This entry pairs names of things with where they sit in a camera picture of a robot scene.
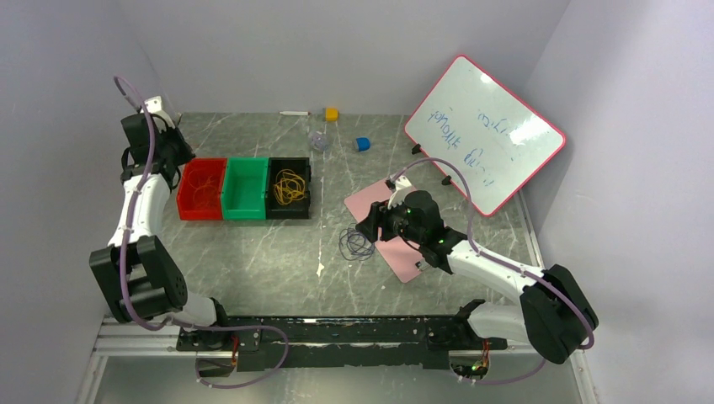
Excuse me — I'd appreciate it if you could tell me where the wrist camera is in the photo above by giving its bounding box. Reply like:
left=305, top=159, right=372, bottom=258
left=144, top=96, right=175, bottom=129
left=387, top=175, right=415, bottom=209

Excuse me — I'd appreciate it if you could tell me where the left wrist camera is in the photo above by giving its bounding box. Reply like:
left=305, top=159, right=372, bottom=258
left=144, top=96, right=175, bottom=129

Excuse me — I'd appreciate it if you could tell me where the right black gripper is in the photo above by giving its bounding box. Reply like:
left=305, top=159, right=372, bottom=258
left=355, top=193, right=425, bottom=245

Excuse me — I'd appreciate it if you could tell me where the yellow cable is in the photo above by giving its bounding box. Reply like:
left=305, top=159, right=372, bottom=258
left=271, top=168, right=309, bottom=207

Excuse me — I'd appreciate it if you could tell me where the orange cable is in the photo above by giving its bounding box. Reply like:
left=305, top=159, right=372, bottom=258
left=186, top=167, right=223, bottom=213

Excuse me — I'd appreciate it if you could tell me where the black plastic bin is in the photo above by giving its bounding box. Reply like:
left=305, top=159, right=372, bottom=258
left=265, top=157, right=312, bottom=220

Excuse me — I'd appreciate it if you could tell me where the dark blue cable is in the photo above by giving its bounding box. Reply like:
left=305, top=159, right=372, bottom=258
left=338, top=224, right=377, bottom=263

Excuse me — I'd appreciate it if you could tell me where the red plastic bin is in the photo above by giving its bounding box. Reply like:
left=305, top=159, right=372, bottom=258
left=176, top=157, right=227, bottom=221

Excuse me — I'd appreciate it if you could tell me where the yellow cube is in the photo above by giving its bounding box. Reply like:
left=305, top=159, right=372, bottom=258
left=323, top=108, right=339, bottom=122

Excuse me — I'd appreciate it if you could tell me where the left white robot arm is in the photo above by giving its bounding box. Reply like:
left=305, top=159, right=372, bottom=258
left=88, top=109, right=233, bottom=350

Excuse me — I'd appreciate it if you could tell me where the blue block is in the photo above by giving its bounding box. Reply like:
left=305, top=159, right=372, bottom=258
left=354, top=137, right=371, bottom=152

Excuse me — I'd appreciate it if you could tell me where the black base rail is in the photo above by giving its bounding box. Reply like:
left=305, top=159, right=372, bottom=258
left=176, top=315, right=508, bottom=372

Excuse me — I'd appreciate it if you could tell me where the white marker pen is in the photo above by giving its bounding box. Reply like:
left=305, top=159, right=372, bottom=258
left=279, top=110, right=311, bottom=116

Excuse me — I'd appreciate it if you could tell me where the green plastic bin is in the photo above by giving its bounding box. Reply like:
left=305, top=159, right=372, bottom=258
left=221, top=157, right=269, bottom=221

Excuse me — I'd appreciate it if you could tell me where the pink framed whiteboard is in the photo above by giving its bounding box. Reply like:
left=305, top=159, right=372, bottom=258
left=404, top=55, right=566, bottom=216

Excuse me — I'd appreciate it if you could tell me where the pink clipboard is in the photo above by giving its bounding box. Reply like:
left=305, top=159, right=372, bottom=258
left=344, top=179, right=439, bottom=283

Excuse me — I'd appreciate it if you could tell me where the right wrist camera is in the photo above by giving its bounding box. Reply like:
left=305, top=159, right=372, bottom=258
left=387, top=175, right=415, bottom=209

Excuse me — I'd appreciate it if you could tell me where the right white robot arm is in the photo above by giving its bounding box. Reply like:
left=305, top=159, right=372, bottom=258
left=356, top=190, right=599, bottom=364

